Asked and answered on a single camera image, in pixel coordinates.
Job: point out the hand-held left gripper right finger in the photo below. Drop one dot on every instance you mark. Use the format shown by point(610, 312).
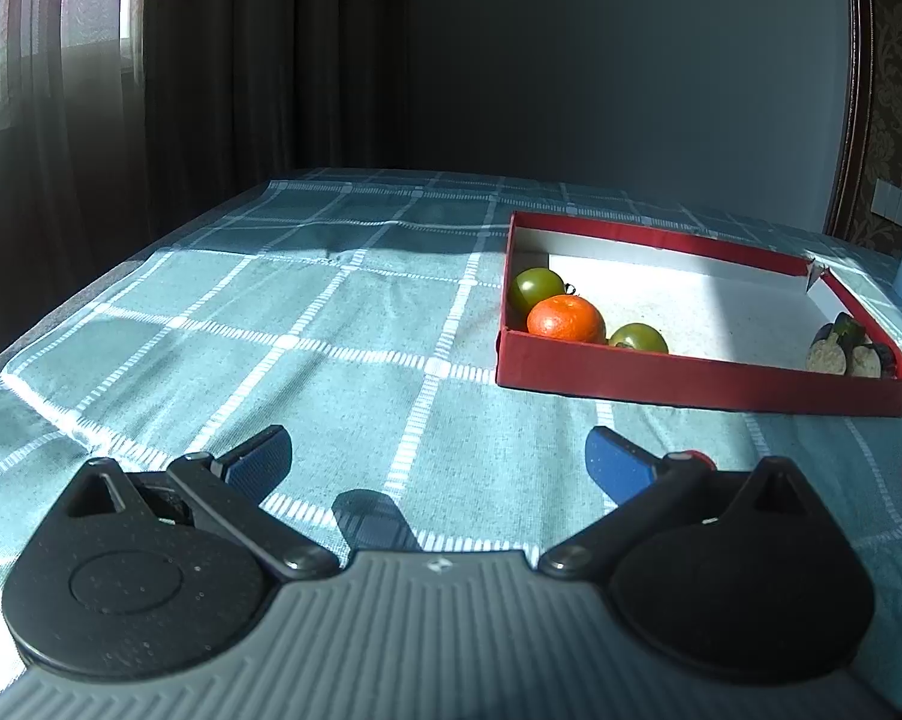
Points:
point(616, 465)

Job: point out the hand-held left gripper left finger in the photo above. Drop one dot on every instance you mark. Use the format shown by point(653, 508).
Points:
point(260, 461)

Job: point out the red cherry tomato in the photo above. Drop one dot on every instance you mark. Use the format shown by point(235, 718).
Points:
point(697, 459)

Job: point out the red cardboard box tray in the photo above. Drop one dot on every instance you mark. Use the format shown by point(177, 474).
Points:
point(646, 382)

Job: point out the green tomato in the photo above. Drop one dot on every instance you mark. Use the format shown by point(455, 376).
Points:
point(535, 286)
point(638, 337)

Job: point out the orange tangerine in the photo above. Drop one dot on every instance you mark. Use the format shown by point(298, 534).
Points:
point(565, 317)

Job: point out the teal checked tablecloth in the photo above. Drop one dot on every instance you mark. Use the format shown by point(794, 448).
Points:
point(308, 315)

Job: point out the sheer white curtain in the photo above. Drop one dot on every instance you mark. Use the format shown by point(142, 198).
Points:
point(39, 127)

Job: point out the dark patterned curtain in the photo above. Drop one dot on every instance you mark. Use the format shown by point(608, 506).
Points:
point(271, 52)

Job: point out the white wall switch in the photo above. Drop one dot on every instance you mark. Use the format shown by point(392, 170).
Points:
point(897, 199)

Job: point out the dark wooden wall frame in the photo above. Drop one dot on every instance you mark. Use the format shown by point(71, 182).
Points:
point(856, 90)

